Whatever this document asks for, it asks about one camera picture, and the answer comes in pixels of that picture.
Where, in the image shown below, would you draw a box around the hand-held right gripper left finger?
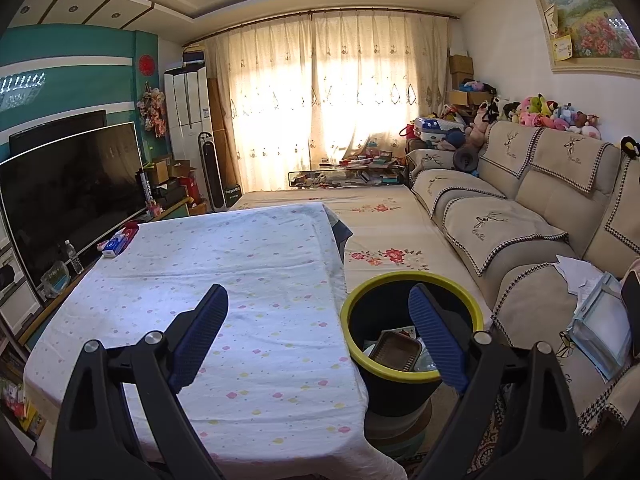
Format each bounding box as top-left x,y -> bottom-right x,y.
52,284 -> 230,480

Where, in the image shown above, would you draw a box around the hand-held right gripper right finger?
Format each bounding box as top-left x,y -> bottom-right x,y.
407,282 -> 586,480

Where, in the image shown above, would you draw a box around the brown plastic tray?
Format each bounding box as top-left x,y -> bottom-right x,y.
369,331 -> 423,373

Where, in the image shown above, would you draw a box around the black yellow-rimmed trash bin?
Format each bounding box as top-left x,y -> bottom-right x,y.
340,271 -> 485,418

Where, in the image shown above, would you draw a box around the table with dotted white cloth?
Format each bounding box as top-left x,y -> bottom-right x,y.
22,203 -> 408,480

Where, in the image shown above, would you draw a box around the beige floral bed sheet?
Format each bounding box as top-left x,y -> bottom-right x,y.
230,185 -> 493,311

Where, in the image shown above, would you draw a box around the blue white tissue pack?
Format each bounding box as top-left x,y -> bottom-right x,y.
102,232 -> 130,258

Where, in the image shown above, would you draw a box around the grey cloth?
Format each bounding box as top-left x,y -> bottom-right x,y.
325,205 -> 353,263

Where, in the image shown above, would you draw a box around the clear water bottle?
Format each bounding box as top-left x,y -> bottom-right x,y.
62,239 -> 85,276

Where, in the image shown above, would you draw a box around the wooden television cabinet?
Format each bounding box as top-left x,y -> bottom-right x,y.
0,195 -> 201,356

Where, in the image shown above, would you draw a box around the glass ashtray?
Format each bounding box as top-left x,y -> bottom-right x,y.
40,260 -> 71,298

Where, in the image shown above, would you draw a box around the white papers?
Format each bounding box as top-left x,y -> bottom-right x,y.
555,255 -> 606,296

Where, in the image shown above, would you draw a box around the black tower fan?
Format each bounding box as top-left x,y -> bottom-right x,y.
197,131 -> 226,212

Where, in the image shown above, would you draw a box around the grey neck pillow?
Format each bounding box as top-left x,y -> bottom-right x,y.
452,147 -> 481,173

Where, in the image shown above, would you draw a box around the white drawer cabinet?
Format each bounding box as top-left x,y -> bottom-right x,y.
0,220 -> 41,336

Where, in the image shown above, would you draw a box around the stack of colourful books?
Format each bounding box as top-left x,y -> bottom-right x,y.
0,350 -> 46,441

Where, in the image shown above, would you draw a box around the glass coffee table with clutter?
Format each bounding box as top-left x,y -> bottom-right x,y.
320,152 -> 406,183

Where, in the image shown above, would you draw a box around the large curved television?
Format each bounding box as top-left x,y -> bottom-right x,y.
0,121 -> 146,301

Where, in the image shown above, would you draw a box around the white blue starred bag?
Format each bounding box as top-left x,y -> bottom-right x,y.
415,116 -> 453,143

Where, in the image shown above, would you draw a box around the brown cardboard sheet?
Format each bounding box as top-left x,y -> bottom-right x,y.
207,77 -> 240,193

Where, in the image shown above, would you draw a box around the pink artificial flowers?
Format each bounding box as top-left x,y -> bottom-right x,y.
136,80 -> 168,138

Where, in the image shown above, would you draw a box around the white standing air conditioner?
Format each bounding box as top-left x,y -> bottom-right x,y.
164,62 -> 216,211

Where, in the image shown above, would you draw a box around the row of plush toys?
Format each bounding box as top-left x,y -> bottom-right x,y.
435,80 -> 603,151

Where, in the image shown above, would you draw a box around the cream embroidered curtain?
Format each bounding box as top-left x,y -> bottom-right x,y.
205,12 -> 318,193
310,9 -> 451,161

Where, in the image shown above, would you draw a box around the black flat television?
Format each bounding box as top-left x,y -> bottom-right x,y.
9,109 -> 108,146

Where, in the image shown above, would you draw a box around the brown curtain rod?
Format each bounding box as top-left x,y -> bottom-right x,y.
181,7 -> 461,47

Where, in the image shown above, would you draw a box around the framed flower painting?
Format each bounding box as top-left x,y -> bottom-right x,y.
531,0 -> 640,78

